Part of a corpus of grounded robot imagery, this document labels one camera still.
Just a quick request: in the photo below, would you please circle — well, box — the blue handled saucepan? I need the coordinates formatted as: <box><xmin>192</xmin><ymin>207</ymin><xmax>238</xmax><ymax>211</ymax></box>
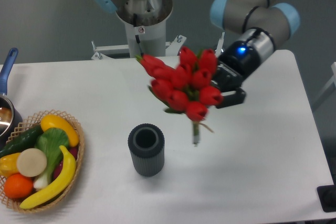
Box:
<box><xmin>1</xmin><ymin>48</ymin><xmax>23</xmax><ymax>149</ymax></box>

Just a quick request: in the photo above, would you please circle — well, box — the yellow banana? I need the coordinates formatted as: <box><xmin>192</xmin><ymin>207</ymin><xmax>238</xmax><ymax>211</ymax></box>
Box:
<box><xmin>19</xmin><ymin>145</ymin><xmax>76</xmax><ymax>210</ymax></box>

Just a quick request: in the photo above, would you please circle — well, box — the red tulip bouquet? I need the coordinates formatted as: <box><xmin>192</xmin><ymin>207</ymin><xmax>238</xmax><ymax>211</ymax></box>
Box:
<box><xmin>135</xmin><ymin>47</ymin><xmax>224</xmax><ymax>146</ymax></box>

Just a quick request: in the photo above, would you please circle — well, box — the dark green cucumber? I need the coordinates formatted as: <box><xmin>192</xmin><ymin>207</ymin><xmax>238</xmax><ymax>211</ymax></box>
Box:
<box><xmin>1</xmin><ymin>125</ymin><xmax>43</xmax><ymax>158</ymax></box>

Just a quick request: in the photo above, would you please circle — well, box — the green bok choy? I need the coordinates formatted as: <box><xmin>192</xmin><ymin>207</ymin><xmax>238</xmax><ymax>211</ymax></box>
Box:
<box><xmin>34</xmin><ymin>127</ymin><xmax>69</xmax><ymax>190</ymax></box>

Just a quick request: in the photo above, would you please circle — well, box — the black device at table edge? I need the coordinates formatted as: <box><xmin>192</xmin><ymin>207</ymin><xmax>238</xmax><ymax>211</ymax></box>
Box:
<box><xmin>317</xmin><ymin>185</ymin><xmax>335</xmax><ymax>212</ymax></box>

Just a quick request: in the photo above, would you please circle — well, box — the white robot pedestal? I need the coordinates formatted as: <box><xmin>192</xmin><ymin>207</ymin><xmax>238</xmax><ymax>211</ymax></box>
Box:
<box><xmin>91</xmin><ymin>21</ymin><xmax>187</xmax><ymax>60</ymax></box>

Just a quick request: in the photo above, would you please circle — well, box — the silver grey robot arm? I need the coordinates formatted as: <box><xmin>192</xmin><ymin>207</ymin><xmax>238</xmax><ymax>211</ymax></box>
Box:
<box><xmin>94</xmin><ymin>0</ymin><xmax>300</xmax><ymax>108</ymax></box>

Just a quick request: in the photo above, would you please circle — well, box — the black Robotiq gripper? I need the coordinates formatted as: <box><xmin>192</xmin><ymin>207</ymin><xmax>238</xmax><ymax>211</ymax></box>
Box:
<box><xmin>211</xmin><ymin>40</ymin><xmax>259</xmax><ymax>109</ymax></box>

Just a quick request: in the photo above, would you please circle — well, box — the woven wicker basket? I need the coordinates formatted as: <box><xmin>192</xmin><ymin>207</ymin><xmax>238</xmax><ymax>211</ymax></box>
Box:
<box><xmin>1</xmin><ymin>110</ymin><xmax>85</xmax><ymax>214</ymax></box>

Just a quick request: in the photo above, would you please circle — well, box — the yellow bell pepper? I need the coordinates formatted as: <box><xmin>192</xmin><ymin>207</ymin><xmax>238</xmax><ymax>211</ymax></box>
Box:
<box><xmin>1</xmin><ymin>153</ymin><xmax>20</xmax><ymax>177</ymax></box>

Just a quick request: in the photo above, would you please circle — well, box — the dark grey ribbed vase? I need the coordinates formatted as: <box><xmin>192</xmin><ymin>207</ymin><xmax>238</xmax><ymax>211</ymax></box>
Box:
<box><xmin>128</xmin><ymin>123</ymin><xmax>165</xmax><ymax>177</ymax></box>

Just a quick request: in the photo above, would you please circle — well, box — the orange fruit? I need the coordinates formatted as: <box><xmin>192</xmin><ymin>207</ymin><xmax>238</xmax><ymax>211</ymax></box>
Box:
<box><xmin>4</xmin><ymin>173</ymin><xmax>33</xmax><ymax>199</ymax></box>

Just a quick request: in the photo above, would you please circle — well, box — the purple red vegetable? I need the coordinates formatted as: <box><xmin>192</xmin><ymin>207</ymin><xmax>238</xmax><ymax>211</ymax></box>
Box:
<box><xmin>53</xmin><ymin>146</ymin><xmax>78</xmax><ymax>180</ymax></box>

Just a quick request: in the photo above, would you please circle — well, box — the yellow squash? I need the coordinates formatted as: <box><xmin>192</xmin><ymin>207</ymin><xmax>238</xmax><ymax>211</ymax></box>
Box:
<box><xmin>40</xmin><ymin>114</ymin><xmax>79</xmax><ymax>147</ymax></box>

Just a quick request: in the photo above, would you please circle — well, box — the beige round disc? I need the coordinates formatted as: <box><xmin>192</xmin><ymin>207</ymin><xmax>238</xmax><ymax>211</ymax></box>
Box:
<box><xmin>16</xmin><ymin>148</ymin><xmax>47</xmax><ymax>177</ymax></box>

